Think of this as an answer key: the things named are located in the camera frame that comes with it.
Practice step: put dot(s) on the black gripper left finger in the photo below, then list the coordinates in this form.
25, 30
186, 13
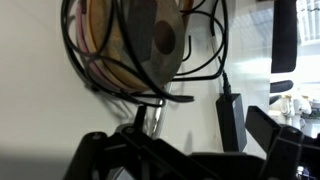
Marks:
110, 156

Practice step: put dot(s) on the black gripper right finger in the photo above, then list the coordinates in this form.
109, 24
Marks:
286, 150

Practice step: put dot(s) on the silver utensil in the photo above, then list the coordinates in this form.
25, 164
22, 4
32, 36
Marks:
161, 111

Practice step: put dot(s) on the black power adapter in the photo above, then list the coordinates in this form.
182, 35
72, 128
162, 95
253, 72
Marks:
230, 123

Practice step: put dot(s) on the black chair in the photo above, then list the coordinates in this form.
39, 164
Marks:
283, 36

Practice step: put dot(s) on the pink coaster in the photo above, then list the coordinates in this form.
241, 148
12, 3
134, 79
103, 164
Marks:
80, 36

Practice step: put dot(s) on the cork coaster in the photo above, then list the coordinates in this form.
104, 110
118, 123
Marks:
96, 23

